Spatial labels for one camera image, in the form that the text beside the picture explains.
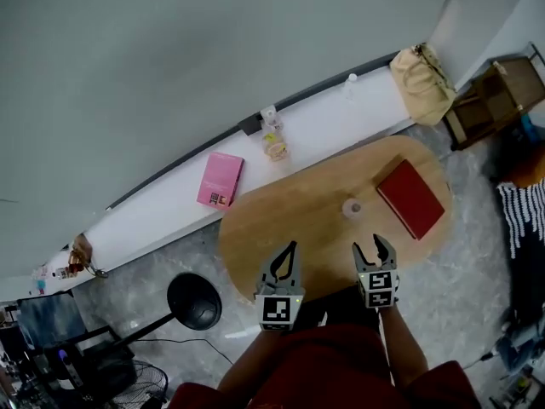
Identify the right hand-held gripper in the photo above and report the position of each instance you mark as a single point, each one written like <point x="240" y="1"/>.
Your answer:
<point x="379" y="288"/>

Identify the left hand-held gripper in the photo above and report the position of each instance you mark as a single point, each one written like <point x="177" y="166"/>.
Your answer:
<point x="279" y="307"/>

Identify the small round beige object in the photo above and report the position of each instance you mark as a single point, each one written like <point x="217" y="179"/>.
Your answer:
<point x="351" y="208"/>

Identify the person's right forearm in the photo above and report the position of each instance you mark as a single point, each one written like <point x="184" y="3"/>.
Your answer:
<point x="402" y="347"/>

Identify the person's left forearm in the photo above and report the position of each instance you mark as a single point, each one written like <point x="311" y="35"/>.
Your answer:
<point x="247" y="364"/>

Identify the wooden coffee table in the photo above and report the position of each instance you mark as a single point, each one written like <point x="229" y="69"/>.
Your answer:
<point x="298" y="211"/>

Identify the person's black trousers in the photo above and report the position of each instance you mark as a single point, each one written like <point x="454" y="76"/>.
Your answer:
<point x="336" y="309"/>

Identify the red book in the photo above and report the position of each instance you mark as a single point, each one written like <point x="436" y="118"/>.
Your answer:
<point x="411" y="200"/>

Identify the black standing fan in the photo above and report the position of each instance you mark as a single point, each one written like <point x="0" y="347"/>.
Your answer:
<point x="194" y="301"/>

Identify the person's red shirt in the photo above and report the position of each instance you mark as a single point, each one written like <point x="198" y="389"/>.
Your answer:
<point x="323" y="373"/>

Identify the pink book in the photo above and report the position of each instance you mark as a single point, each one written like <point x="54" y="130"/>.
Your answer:
<point x="219" y="179"/>

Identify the yellow label drink bottle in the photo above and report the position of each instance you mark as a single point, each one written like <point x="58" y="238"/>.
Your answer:
<point x="276" y="143"/>

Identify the black white striped blanket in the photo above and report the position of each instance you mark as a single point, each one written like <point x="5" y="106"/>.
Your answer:
<point x="523" y="228"/>

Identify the blue denim garment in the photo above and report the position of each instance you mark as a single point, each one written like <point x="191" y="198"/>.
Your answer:
<point x="523" y="339"/>

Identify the small clear bottle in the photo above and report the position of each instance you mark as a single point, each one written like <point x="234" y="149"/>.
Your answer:
<point x="350" y="87"/>

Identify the orange sofa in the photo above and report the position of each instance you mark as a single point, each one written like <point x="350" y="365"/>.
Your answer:
<point x="528" y="168"/>

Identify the beige bag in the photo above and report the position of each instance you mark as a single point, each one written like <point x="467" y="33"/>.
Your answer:
<point x="421" y="85"/>

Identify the wooden shelf rack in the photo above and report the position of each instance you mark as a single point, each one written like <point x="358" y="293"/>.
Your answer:
<point x="498" y="100"/>

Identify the small brown bag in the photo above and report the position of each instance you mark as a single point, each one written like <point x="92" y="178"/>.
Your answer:
<point x="81" y="251"/>

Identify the teal box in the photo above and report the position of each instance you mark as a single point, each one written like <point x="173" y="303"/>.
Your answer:
<point x="532" y="126"/>

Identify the black glass cabinet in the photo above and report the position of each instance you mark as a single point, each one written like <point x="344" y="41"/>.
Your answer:
<point x="51" y="320"/>

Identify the small blue bottle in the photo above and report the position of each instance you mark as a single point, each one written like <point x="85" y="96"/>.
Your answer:
<point x="41" y="287"/>

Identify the black window frame bracket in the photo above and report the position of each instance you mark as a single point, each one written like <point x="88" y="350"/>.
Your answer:
<point x="249" y="125"/>

